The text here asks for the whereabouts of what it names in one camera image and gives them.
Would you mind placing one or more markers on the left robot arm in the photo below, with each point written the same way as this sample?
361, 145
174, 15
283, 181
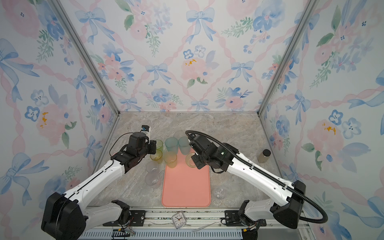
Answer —
66, 216

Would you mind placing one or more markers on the clear textured cup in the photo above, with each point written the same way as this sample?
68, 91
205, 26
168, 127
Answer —
189, 161

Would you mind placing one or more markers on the clear plastic stick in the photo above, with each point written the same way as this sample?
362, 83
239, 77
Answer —
203, 227

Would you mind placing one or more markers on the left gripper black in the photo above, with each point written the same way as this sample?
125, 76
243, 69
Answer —
153, 145

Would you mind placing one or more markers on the small clear glass back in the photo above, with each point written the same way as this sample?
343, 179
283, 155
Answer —
179, 134

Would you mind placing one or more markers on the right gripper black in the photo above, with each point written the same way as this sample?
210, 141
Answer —
199, 165

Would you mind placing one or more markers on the yellow-green textured cup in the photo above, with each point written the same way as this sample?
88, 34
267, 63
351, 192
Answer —
170, 159

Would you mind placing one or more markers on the clear glass cup upper left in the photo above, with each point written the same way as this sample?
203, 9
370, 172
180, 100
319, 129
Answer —
152, 166

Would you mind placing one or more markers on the small clear glass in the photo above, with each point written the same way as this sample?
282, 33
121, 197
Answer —
179, 134
219, 193

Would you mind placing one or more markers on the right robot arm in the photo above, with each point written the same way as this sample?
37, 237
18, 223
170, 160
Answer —
282, 205

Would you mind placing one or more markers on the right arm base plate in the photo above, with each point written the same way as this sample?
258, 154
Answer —
232, 218

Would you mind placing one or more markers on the pink plastic tray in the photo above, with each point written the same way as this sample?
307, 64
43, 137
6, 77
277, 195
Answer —
186, 187

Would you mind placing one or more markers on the yellow glass cup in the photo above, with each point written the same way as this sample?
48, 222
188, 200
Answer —
157, 157

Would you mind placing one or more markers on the aluminium rail frame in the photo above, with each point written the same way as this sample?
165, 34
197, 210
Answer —
193, 224

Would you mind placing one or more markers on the green glass cup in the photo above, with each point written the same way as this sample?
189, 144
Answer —
160, 145

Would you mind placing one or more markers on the small white clock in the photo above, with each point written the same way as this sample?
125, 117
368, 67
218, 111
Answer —
179, 220

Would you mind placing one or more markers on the clear glass cup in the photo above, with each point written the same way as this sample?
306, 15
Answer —
152, 166
153, 179

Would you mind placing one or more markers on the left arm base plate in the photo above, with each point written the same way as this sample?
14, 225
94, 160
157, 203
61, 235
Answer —
136, 219

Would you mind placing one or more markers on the jar with black lid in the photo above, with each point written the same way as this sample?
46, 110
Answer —
264, 156

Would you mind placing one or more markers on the clear glass cup lower left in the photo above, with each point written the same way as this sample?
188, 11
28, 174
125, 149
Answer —
153, 179

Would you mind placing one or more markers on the small clear glass front right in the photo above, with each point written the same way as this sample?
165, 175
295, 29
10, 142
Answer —
219, 193

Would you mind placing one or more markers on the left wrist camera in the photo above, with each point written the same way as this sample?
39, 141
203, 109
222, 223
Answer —
145, 129

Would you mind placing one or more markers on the tall teal textured cup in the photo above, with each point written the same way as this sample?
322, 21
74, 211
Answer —
172, 145

